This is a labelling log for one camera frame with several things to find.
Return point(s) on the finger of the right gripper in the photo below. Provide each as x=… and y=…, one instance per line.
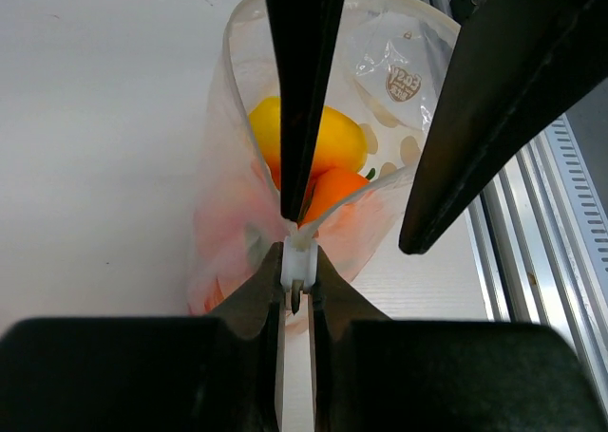
x=516, y=66
x=304, y=34

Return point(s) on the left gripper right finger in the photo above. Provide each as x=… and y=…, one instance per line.
x=375, y=373

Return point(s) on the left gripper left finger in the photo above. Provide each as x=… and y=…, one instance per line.
x=218, y=372

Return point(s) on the yellow orange mango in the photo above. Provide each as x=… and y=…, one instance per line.
x=341, y=142

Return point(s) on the orange persimmon fruit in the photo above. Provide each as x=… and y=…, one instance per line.
x=328, y=189

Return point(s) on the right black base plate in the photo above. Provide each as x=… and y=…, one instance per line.
x=462, y=10

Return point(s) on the white slotted cable duct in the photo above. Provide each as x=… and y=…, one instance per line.
x=580, y=190

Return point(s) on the aluminium mounting rail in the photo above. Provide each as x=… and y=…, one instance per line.
x=536, y=267

